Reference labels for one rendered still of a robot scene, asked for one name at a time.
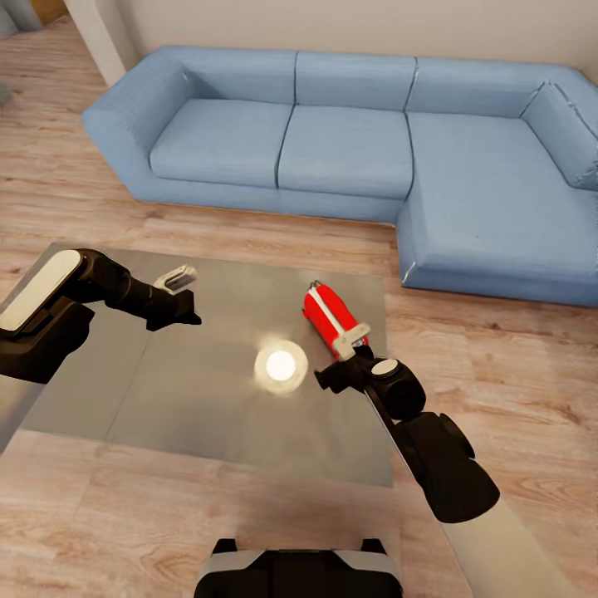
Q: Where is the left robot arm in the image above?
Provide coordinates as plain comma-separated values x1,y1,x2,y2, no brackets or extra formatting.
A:
0,249,202,456

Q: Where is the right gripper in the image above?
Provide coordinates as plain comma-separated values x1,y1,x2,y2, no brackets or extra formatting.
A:
314,345,374,394

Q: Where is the radio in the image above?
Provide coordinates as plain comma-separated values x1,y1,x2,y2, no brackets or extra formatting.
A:
302,284,368,360

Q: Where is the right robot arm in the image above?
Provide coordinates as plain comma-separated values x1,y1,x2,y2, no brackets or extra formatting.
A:
314,323,584,598

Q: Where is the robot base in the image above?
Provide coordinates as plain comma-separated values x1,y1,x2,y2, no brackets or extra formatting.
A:
194,538,404,598

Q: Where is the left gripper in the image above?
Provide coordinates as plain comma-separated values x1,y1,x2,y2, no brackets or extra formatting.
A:
135,285,202,331

